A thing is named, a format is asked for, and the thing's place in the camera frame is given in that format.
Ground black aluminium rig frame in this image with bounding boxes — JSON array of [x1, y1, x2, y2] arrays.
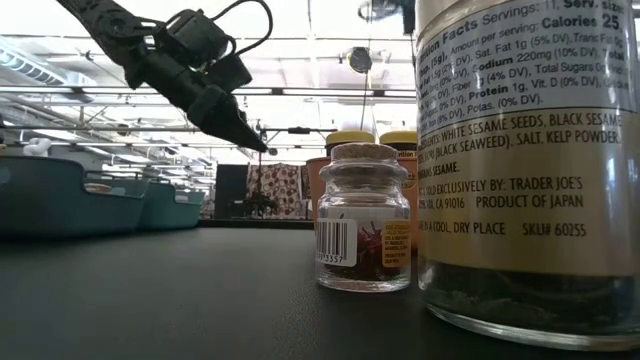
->
[[199, 218, 316, 230]]

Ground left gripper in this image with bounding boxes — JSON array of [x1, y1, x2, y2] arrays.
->
[[124, 48, 270, 154]]

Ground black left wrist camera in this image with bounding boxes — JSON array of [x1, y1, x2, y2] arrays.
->
[[167, 8, 254, 92]]

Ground glass sesame seasoning jar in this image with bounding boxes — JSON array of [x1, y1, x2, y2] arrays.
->
[[414, 0, 640, 352]]

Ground brown patterned fabric panel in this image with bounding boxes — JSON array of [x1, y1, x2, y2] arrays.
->
[[247, 162, 314, 220]]

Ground black upright panel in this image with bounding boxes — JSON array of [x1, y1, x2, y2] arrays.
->
[[214, 163, 250, 220]]

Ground blue plastic bin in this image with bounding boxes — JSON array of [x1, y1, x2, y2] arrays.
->
[[0, 154, 150, 236]]

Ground thin overhead crossbar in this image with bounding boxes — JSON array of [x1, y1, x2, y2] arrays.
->
[[0, 124, 341, 134]]

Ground red plastic bin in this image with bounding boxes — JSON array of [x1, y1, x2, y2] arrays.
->
[[305, 155, 419, 236]]

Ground white curved object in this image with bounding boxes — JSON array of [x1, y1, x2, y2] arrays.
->
[[22, 137, 54, 157]]

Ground black light stand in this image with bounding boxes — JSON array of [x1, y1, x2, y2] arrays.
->
[[252, 119, 341, 219]]

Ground grey overhead crossbar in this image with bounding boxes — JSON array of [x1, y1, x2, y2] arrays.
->
[[0, 84, 417, 99]]

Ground black hanging ceiling lamp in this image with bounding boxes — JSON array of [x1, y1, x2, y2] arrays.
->
[[346, 46, 374, 75]]

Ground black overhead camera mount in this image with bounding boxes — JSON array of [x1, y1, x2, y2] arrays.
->
[[357, 0, 417, 36]]

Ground green plastic bin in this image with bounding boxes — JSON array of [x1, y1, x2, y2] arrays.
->
[[84, 169, 206, 231]]

